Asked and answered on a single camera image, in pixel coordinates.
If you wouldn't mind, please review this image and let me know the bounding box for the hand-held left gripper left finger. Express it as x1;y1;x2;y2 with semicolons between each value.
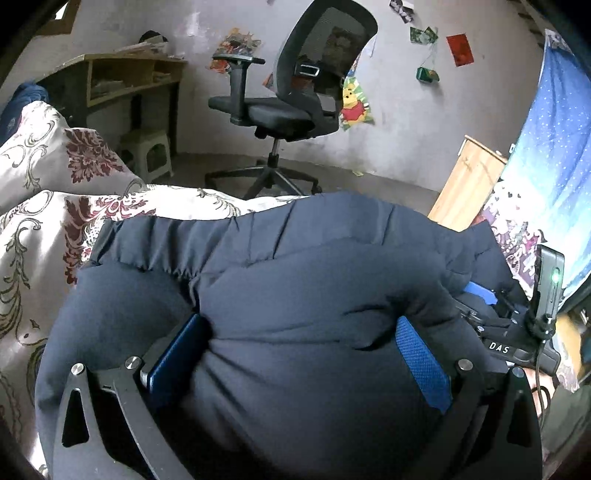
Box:
46;313;213;480

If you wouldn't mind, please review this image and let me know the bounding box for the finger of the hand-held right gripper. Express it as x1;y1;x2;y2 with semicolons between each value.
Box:
463;281;499;306

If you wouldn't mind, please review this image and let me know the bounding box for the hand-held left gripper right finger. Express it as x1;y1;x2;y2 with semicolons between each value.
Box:
395;315;543;480

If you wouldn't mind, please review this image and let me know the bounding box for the navy puffer jacket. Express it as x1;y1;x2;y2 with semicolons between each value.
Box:
34;191;546;480

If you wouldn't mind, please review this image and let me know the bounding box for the person's right hand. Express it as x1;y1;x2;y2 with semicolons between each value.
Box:
530;369;556;416

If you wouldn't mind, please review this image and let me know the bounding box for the wooden board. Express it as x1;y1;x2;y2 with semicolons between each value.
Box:
428;135;508;232

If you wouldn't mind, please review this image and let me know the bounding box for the printed blue curtain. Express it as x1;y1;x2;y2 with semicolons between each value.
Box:
480;28;591;301

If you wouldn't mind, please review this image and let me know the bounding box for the grey plastic stool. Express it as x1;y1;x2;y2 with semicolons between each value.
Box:
121;129;175;183

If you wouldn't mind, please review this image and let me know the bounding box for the floral printed bed blanket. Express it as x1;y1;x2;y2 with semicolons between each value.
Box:
0;100;310;476

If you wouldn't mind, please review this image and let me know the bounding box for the black mesh office chair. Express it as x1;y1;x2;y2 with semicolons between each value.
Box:
204;0;378;200

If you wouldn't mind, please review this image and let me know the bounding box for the blue pillow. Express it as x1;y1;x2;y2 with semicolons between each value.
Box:
0;82;49;144

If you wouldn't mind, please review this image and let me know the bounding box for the wooden desk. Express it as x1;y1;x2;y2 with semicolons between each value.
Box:
37;53;188;158

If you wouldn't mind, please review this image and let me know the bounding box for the stack of papers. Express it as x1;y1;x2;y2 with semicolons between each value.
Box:
108;41;174;58

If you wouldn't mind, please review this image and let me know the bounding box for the black cable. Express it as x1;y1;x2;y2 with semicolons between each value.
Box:
530;318;555;418

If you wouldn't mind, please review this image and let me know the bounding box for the cartoon bear wall sticker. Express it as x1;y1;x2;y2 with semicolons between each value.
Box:
339;78;375;131

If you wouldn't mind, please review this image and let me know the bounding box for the red wall card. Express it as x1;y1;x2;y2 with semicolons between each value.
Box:
446;34;475;67

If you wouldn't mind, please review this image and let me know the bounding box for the small wall photo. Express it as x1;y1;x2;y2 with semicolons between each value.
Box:
389;0;415;24

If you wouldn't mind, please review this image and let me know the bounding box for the comic wall poster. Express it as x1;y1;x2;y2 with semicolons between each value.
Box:
211;28;262;73

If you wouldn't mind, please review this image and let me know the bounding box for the window with brown frame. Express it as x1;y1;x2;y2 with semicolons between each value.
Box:
39;0;81;34

